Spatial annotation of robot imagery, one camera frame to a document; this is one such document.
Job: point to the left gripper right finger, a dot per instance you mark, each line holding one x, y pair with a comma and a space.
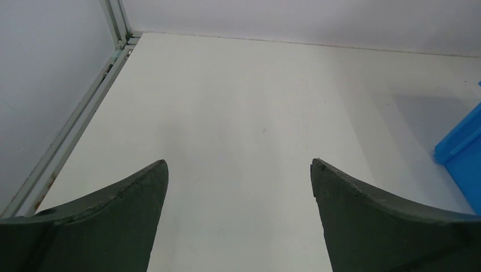
369, 229

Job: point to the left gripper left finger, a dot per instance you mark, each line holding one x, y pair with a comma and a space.
111, 229

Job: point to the aluminium frame left post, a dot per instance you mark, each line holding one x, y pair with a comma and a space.
57, 61

